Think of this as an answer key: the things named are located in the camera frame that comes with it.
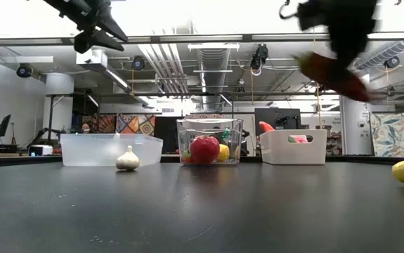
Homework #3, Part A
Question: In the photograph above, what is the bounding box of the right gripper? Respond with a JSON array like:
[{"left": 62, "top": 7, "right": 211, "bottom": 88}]
[{"left": 298, "top": 0, "right": 378, "bottom": 67}]

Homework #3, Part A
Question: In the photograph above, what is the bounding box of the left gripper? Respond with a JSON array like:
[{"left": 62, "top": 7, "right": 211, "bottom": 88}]
[{"left": 43, "top": 0, "right": 128, "bottom": 54}]

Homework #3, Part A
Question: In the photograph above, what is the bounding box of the dark red toy chili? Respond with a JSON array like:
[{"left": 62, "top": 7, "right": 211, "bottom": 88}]
[{"left": 294, "top": 51, "right": 377, "bottom": 103}]

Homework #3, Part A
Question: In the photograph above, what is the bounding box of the orange toy carrot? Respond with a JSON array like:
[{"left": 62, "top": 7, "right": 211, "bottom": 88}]
[{"left": 259, "top": 121, "right": 275, "bottom": 134}]

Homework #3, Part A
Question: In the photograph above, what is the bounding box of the white toy garlic bulb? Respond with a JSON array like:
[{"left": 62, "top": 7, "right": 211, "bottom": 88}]
[{"left": 115, "top": 145, "right": 141, "bottom": 172}]

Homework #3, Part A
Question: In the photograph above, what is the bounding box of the red toy apple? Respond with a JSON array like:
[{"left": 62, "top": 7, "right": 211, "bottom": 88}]
[{"left": 190, "top": 135, "right": 221, "bottom": 165}]

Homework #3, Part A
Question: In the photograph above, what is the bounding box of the yellow toy lemon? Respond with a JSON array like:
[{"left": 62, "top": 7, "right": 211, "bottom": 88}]
[{"left": 217, "top": 143, "right": 230, "bottom": 162}]

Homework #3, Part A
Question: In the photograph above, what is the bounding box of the black round ceiling reel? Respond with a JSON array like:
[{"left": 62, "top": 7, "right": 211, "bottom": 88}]
[
  {"left": 131, "top": 55, "right": 147, "bottom": 72},
  {"left": 384, "top": 55, "right": 401, "bottom": 69},
  {"left": 15, "top": 63, "right": 33, "bottom": 79}
]

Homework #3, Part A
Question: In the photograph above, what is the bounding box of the plain white column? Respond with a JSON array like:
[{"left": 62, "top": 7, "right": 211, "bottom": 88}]
[{"left": 43, "top": 72, "right": 75, "bottom": 134}]

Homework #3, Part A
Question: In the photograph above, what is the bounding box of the white column with signs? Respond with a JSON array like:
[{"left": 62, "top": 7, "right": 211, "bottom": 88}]
[{"left": 340, "top": 73, "right": 374, "bottom": 156}]

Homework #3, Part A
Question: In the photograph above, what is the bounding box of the black hanging ceiling device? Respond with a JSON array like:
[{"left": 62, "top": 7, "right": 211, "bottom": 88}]
[{"left": 249, "top": 44, "right": 269, "bottom": 77}]

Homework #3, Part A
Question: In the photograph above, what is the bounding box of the large black monitor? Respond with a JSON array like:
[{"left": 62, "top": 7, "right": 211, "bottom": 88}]
[{"left": 254, "top": 108, "right": 301, "bottom": 136}]

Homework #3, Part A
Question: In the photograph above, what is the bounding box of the frosted translucent plastic bin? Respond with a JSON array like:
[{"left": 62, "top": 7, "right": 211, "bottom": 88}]
[{"left": 60, "top": 133, "right": 164, "bottom": 167}]

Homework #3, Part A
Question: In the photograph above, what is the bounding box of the small white box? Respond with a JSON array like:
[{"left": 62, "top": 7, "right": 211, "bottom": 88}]
[{"left": 29, "top": 144, "right": 53, "bottom": 157}]

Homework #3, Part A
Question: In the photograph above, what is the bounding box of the small black tilted monitor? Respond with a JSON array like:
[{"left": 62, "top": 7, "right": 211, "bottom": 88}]
[{"left": 0, "top": 113, "right": 13, "bottom": 138}]

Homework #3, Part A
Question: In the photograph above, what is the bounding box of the clear plastic bin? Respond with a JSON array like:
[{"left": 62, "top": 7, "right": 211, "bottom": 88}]
[{"left": 176, "top": 118, "right": 244, "bottom": 166}]

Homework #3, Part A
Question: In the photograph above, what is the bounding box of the silver spiral air duct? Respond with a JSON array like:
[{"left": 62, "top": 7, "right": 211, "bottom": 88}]
[{"left": 354, "top": 39, "right": 404, "bottom": 70}]

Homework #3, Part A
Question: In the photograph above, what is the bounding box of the floral leaf wall hanging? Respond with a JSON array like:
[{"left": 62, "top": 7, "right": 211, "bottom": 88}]
[{"left": 370, "top": 111, "right": 404, "bottom": 157}]

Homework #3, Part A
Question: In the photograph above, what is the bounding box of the colourful patterned wall hanging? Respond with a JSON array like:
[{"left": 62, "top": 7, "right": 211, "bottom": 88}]
[{"left": 82, "top": 112, "right": 156, "bottom": 136}]

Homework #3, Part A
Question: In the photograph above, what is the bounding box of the grey overhead frame beam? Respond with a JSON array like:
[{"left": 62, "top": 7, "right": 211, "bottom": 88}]
[{"left": 0, "top": 32, "right": 404, "bottom": 46}]

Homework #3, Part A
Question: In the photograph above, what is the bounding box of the silver ribbed ceiling duct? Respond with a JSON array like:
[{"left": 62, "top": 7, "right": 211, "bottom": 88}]
[{"left": 196, "top": 48, "right": 231, "bottom": 112}]

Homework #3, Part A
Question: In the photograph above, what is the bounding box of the white plastic handled bin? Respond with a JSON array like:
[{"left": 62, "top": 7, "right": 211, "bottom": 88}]
[{"left": 259, "top": 129, "right": 328, "bottom": 165}]

